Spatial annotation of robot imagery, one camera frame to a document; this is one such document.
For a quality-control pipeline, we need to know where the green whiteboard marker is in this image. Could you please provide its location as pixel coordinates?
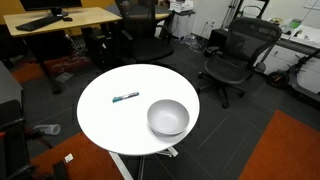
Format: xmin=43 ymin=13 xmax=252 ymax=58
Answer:
xmin=112 ymin=91 xmax=140 ymax=104

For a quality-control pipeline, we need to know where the grey bowl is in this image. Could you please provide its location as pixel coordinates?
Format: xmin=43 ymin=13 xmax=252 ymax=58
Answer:
xmin=146 ymin=99 xmax=191 ymax=137

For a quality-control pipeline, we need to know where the black high-back office chair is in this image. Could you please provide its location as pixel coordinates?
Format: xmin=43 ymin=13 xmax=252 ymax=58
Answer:
xmin=114 ymin=0 xmax=175 ymax=66

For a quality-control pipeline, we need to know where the black mesh office chair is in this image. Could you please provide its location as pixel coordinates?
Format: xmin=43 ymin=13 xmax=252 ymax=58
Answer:
xmin=197 ymin=17 xmax=283 ymax=109

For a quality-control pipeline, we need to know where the black computer tower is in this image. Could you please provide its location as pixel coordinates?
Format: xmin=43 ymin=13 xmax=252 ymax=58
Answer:
xmin=81 ymin=26 xmax=113 ymax=71

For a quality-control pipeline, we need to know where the black box case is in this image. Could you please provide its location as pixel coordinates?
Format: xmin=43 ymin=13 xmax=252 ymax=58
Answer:
xmin=209 ymin=28 xmax=234 ymax=55

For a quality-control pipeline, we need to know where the white table base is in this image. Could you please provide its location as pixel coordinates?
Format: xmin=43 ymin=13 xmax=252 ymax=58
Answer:
xmin=108 ymin=145 xmax=179 ymax=180

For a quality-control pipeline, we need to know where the wooden desk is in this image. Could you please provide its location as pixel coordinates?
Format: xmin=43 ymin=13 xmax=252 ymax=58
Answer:
xmin=3 ymin=6 xmax=123 ymax=94

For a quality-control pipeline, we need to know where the small white card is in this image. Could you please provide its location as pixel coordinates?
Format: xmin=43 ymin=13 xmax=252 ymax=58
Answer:
xmin=63 ymin=153 xmax=74 ymax=164

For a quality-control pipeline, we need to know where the clear plastic bottle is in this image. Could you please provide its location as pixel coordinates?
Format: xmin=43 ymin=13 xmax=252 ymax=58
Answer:
xmin=33 ymin=123 xmax=62 ymax=136

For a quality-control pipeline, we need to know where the black electric scooter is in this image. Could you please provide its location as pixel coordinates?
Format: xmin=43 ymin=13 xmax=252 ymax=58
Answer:
xmin=264 ymin=49 xmax=320 ymax=104

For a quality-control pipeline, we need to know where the black keyboard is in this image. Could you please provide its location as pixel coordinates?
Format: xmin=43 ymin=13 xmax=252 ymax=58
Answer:
xmin=14 ymin=15 xmax=64 ymax=33

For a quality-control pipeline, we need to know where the black computer monitor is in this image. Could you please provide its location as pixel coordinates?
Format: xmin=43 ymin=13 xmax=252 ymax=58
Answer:
xmin=19 ymin=0 xmax=83 ymax=18

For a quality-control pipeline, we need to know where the green box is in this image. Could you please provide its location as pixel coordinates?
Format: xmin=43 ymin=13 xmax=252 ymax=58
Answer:
xmin=288 ymin=18 xmax=303 ymax=29

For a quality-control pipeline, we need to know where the grey cabinet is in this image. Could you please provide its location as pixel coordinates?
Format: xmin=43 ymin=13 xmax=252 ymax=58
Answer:
xmin=0 ymin=61 xmax=24 ymax=108

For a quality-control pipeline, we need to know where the white desk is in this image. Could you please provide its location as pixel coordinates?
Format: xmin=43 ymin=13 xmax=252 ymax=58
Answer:
xmin=256 ymin=19 xmax=320 ymax=94

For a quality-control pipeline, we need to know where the white pedestal cabinet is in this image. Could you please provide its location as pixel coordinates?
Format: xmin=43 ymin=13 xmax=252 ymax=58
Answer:
xmin=169 ymin=11 xmax=196 ymax=39

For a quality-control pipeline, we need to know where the black chair frame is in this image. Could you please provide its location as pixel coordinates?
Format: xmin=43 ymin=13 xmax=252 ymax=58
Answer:
xmin=0 ymin=99 xmax=71 ymax=180

